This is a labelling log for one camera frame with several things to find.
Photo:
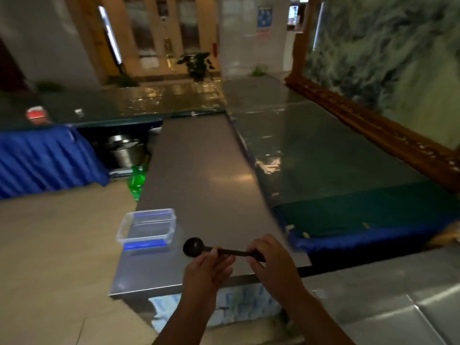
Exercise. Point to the wooden glass door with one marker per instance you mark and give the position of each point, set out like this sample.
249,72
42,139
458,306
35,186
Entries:
161,28

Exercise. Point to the blue table skirt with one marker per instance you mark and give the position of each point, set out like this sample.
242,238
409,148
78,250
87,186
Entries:
46,159

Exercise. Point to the steel cooking pot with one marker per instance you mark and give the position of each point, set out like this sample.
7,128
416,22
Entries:
125,150

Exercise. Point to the red and white cup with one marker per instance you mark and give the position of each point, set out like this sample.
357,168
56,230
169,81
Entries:
36,114

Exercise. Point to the black measuring spoon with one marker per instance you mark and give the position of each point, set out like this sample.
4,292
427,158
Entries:
201,247

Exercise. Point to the potted green plant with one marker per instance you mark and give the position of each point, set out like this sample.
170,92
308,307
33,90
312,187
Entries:
197,64

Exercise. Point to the person's left forearm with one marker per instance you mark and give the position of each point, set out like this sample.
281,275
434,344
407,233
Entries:
183,321

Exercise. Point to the person's left hand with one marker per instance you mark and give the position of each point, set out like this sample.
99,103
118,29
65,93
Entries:
203,274

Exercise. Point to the dark green table cover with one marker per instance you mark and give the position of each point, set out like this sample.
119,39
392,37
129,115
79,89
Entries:
359,215

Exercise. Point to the carved wooden frame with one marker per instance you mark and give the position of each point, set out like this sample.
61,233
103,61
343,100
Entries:
359,114

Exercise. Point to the person's right hand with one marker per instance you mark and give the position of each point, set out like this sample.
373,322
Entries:
278,265

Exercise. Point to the blue wall poster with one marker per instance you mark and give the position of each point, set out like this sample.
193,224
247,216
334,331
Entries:
264,17

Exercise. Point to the person's left thumb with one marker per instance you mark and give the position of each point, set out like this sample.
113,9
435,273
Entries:
213,255

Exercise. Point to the green landscape painting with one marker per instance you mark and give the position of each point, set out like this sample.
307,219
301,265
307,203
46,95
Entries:
391,57

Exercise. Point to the clear plastic container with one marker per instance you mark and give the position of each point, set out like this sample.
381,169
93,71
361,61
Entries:
147,229

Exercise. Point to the blue and white patterned bag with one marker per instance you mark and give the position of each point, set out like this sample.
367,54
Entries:
230,305

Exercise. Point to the green plastic bottle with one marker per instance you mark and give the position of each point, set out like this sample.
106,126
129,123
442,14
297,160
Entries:
137,181

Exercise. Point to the person's right thumb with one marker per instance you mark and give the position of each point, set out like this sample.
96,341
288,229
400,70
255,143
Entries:
253,262

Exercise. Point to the person's right forearm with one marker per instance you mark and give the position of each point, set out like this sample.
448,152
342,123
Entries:
318,319

